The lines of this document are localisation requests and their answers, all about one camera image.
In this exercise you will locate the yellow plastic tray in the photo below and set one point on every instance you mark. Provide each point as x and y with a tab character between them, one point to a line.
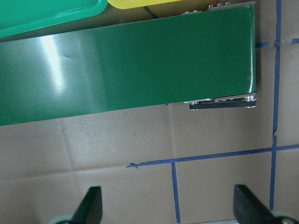
128	4

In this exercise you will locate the green conveyor belt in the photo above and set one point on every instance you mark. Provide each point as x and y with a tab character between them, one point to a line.
205	59

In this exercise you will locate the green plastic tray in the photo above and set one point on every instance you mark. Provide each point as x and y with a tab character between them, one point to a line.
21	16

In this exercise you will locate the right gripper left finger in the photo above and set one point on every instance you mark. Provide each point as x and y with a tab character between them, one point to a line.
90	209

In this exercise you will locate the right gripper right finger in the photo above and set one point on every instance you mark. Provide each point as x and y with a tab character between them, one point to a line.
248	209

